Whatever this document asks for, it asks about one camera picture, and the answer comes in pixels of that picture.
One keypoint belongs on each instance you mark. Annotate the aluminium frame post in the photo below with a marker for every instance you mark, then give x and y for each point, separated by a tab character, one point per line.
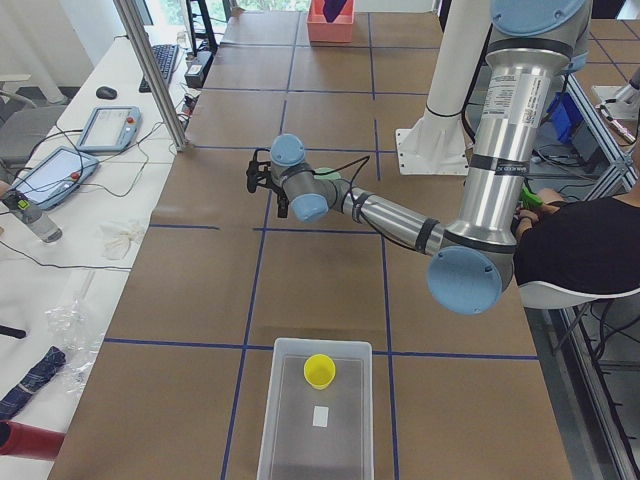
138	37

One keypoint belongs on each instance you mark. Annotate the crumpled clear plastic bag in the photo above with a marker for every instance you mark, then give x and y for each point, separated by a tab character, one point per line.
80	343

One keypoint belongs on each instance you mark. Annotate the light green bowl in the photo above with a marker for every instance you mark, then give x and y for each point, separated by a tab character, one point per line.
326	173

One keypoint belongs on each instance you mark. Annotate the red cylinder object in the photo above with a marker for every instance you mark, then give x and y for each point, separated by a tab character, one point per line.
26	441

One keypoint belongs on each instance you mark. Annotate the black computer mouse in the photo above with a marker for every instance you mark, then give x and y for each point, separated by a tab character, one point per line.
106	93

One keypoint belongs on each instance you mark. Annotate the folded dark blue umbrella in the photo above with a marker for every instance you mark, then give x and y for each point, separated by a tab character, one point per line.
34	380

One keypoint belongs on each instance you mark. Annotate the clear water bottle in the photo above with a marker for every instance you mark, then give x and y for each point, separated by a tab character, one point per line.
32	216

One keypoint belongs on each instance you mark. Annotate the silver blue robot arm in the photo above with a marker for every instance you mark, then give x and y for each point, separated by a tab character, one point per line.
495	66

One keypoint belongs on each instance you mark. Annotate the white round stool seat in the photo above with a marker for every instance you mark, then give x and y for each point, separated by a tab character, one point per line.
546	296

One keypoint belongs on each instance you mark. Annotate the black keyboard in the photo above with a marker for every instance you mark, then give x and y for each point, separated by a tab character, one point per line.
165	56

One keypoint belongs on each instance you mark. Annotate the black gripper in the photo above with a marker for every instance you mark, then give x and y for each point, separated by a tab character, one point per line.
280	194

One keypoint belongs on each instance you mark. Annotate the translucent plastic storage box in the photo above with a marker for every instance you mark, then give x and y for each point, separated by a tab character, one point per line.
291	448

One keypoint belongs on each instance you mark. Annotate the pink plastic bin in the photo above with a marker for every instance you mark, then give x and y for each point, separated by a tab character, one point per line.
340	31

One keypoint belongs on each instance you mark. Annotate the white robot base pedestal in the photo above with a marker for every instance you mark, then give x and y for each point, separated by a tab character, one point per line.
436	145

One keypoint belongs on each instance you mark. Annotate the yellow plastic cup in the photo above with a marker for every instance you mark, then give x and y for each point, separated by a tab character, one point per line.
319	371

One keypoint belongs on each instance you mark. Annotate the white label card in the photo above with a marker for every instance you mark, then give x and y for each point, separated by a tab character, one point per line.
320	417

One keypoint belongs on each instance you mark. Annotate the person in black shirt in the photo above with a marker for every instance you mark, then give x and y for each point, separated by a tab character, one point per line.
585	246

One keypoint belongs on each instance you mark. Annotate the teach pendant with red button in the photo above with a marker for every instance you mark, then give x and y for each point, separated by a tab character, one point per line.
109	130

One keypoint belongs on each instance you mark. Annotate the purple cloth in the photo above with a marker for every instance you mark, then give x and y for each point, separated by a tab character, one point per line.
332	9

